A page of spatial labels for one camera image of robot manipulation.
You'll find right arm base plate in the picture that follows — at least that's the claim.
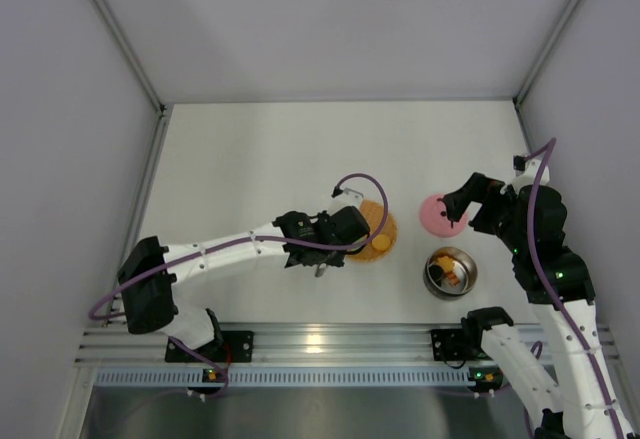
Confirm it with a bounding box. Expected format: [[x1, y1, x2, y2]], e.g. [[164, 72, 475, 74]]
[[430, 328, 488, 362]]

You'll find steel lunch box bowl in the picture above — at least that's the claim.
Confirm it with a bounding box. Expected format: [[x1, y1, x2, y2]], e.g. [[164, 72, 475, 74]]
[[423, 247, 478, 301]]

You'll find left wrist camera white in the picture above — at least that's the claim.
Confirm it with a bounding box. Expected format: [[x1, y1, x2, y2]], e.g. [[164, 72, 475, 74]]
[[327, 187, 364, 215]]

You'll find flower shaped yellow cookie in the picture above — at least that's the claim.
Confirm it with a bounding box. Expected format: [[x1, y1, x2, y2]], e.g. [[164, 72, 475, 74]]
[[436, 255, 454, 271]]

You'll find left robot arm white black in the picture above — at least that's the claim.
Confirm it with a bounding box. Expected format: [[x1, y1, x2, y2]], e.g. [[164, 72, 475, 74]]
[[118, 205, 370, 350]]

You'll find black sandwich cookie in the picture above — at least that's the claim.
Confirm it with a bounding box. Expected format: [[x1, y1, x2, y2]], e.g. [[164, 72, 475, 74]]
[[427, 264, 444, 282]]

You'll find yellow round cracker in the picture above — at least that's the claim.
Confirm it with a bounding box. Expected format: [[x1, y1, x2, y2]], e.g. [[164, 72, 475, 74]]
[[371, 234, 392, 253]]

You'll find frame post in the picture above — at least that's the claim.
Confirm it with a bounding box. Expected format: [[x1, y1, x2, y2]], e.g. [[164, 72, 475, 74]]
[[64, 0, 167, 113], [513, 0, 609, 106]]

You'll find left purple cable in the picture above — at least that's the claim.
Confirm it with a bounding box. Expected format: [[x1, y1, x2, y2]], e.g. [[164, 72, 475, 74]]
[[88, 172, 390, 400]]

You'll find braised pork piece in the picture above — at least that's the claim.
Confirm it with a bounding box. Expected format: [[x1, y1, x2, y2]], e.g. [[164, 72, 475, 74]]
[[445, 272, 461, 287]]

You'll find purple cable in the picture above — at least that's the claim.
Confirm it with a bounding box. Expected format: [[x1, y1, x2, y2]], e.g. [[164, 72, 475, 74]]
[[88, 172, 390, 400], [524, 137, 626, 439]]

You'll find slotted cable duct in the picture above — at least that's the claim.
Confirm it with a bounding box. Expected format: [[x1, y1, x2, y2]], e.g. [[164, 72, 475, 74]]
[[93, 366, 498, 388]]

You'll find right frame post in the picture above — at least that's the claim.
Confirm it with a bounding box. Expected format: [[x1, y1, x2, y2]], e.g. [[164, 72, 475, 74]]
[[513, 0, 609, 106]]

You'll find left frame post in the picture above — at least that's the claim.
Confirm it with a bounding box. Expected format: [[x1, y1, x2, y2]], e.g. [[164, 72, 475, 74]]
[[64, 0, 167, 113]]

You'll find pink round lid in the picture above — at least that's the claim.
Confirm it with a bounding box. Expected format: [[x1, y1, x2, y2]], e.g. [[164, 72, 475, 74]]
[[419, 194, 468, 238]]

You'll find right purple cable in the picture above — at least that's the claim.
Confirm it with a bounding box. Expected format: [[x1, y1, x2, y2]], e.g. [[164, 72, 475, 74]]
[[524, 137, 626, 439]]

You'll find aluminium rail frame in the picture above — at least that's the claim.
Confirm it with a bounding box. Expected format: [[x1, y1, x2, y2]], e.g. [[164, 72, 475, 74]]
[[74, 322, 621, 368]]

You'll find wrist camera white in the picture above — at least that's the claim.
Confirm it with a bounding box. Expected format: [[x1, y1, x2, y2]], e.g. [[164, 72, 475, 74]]
[[327, 187, 364, 215], [510, 156, 550, 194]]

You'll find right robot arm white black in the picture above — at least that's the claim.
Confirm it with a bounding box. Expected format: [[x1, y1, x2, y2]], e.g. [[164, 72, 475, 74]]
[[440, 173, 638, 438]]

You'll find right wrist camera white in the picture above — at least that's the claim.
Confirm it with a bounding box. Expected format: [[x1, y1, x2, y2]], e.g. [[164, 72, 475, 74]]
[[510, 156, 550, 194]]

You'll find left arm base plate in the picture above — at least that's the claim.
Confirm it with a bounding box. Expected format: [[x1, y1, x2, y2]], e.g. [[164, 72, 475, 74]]
[[164, 330, 254, 363]]

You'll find woven bamboo tray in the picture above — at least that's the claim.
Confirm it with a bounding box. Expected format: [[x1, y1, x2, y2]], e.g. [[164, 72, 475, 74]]
[[348, 199, 398, 263]]

